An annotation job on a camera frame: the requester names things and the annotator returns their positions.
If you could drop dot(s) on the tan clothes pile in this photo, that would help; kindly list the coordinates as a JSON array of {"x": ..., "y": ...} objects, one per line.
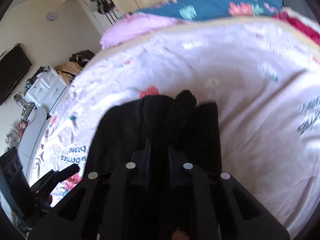
[{"x": 68, "y": 71}]

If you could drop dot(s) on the pale pink strawberry bedsheet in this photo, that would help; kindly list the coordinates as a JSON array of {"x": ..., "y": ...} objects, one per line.
[{"x": 264, "y": 76}]

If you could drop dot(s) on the black IKISS t-shirt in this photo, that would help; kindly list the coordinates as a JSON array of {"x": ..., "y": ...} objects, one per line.
[{"x": 190, "y": 131}]

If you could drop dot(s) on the white door with hanging clothes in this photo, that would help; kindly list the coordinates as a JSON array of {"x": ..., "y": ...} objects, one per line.
[{"x": 102, "y": 13}]

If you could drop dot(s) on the teal floral quilt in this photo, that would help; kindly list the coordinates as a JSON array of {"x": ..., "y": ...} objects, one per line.
[{"x": 203, "y": 10}]

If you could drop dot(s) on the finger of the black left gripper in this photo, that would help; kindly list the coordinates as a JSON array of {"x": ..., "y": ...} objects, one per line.
[{"x": 53, "y": 178}]

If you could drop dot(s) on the magenta red cloth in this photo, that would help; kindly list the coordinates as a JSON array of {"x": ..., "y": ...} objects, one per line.
[{"x": 306, "y": 26}]

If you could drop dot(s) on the pink pillow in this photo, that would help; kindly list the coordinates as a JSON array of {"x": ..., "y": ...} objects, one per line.
[{"x": 132, "y": 26}]

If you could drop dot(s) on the round wall clock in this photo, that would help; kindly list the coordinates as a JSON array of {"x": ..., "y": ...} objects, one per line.
[{"x": 51, "y": 16}]

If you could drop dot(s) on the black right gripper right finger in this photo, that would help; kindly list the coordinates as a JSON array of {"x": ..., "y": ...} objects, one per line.
[{"x": 217, "y": 206}]

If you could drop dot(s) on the black wall television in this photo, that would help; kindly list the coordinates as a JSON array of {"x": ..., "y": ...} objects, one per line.
[{"x": 14, "y": 65}]

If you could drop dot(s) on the operator hand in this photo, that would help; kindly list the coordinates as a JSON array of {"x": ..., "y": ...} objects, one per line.
[{"x": 179, "y": 235}]

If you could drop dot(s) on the white drawer cabinet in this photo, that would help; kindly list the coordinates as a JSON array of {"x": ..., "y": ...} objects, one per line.
[{"x": 47, "y": 90}]

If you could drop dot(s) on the white curved desk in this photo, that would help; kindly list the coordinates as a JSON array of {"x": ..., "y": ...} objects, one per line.
[{"x": 31, "y": 137}]

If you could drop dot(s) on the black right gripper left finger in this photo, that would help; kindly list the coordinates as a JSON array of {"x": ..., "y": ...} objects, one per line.
[{"x": 103, "y": 206}]

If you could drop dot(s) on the black bag on floor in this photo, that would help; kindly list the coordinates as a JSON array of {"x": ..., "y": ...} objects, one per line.
[{"x": 82, "y": 57}]

